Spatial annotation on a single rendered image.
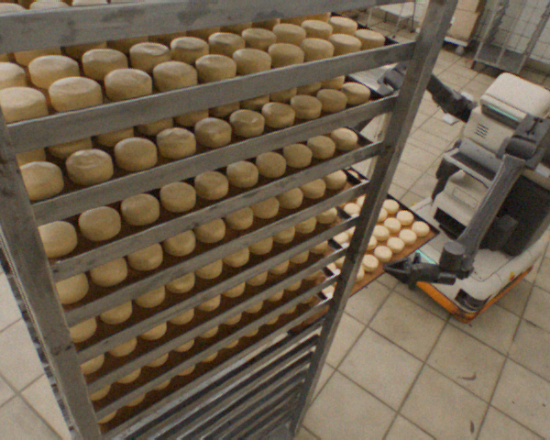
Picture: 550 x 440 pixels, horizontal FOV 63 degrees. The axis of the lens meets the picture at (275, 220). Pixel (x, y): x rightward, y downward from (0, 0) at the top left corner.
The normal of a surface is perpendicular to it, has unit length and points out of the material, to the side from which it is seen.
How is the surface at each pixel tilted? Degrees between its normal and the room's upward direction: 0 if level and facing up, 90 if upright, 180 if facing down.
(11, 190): 90
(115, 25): 90
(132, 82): 0
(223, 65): 0
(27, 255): 90
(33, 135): 90
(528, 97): 43
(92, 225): 0
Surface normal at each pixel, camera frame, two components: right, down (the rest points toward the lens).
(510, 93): -0.44, -0.31
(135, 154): 0.12, -0.74
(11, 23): 0.62, 0.58
